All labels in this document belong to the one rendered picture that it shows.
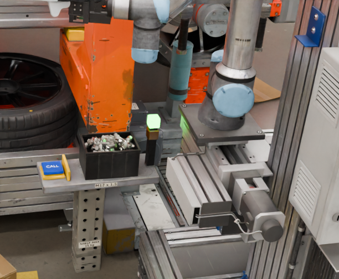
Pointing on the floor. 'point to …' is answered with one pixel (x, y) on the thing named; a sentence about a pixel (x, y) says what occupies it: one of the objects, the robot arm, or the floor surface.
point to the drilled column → (87, 229)
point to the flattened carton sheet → (264, 91)
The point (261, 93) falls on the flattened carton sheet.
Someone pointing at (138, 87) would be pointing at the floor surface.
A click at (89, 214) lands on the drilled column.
